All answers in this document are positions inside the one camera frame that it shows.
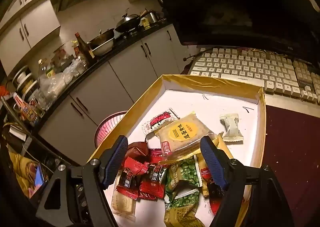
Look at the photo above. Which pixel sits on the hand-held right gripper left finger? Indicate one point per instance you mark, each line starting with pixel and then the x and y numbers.
pixel 113 164

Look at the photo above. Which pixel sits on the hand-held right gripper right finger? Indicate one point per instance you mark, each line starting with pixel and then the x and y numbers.
pixel 212 164

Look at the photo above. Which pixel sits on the golden snack packet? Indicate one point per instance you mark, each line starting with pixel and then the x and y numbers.
pixel 203 169

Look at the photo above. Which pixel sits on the dark red glossy packet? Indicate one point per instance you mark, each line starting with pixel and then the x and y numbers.
pixel 137 152

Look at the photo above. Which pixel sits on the dark snack packet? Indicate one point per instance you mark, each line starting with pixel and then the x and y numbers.
pixel 215 194

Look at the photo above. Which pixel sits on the pale long wafer packet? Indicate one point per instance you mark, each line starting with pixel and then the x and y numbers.
pixel 123 202

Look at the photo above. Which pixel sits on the white candy packet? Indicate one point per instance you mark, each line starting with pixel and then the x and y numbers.
pixel 231 127

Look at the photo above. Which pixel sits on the yellow-label cake packet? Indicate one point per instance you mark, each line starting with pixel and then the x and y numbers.
pixel 182 134

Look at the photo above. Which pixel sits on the plain red snack packet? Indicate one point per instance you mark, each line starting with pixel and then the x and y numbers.
pixel 157 154

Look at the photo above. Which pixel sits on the white red-print snack packet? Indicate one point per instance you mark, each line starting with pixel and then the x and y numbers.
pixel 157 122

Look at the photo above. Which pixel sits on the green yellow snack packet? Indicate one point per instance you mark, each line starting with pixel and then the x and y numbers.
pixel 180 219

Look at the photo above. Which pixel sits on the gold-rimmed white tray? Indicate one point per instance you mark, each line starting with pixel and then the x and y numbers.
pixel 200 99

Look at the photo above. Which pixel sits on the round pink heater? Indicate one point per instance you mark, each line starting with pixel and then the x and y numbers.
pixel 110 129

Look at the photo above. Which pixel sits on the black smartphone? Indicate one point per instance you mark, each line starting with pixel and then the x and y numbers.
pixel 37 182

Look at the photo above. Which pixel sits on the dark red table cloth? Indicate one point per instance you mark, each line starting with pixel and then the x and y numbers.
pixel 292 154

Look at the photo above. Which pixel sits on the kitchen counter with grey cabinets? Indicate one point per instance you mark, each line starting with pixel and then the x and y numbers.
pixel 125 67

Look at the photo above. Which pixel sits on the clear plastic bags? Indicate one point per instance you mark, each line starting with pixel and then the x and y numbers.
pixel 62 79

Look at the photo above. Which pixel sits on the white grey keyboard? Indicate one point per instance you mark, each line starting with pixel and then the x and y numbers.
pixel 250 69

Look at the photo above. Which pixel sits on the colourful red packets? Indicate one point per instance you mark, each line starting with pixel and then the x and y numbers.
pixel 27 109

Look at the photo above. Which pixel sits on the cooking oil bottle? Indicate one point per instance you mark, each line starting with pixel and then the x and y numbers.
pixel 47 69

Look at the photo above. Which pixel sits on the stack of white bowls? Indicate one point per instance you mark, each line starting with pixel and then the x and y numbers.
pixel 25 82

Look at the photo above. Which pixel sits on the dark sauce bottle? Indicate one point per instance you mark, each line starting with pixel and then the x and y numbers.
pixel 83 47

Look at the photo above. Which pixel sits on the dark open wok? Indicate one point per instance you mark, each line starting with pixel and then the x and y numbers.
pixel 102 37

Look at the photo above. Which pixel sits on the wok with steel lid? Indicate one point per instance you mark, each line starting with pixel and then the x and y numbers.
pixel 127 23

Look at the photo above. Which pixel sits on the black computer monitor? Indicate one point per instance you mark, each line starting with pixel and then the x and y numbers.
pixel 237 12

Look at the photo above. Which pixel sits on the white upper kitchen cabinets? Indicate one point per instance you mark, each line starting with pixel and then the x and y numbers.
pixel 37 22

